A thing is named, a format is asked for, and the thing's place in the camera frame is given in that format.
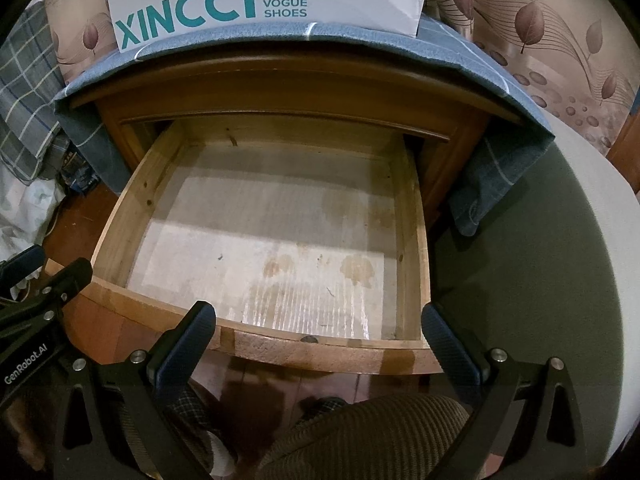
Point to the brown corduroy trouser leg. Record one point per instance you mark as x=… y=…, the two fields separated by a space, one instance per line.
x=400 y=436

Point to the wooden drawer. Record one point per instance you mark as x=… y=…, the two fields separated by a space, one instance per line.
x=306 y=235

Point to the white crumpled cloth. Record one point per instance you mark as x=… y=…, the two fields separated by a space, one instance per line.
x=26 y=211

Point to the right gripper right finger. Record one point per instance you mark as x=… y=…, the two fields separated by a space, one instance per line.
x=458 y=351

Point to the grey plaid blanket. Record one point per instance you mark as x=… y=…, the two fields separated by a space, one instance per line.
x=33 y=143

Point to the wooden nightstand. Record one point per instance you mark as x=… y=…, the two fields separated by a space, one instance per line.
x=447 y=118

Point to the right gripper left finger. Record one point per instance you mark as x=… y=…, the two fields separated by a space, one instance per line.
x=173 y=358

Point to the plaid slipper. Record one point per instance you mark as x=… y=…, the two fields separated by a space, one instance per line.
x=191 y=410

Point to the floral beige bedsheet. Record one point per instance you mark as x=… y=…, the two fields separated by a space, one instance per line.
x=574 y=58

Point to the blue checked cloth cover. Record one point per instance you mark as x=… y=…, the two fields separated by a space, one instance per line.
x=505 y=151

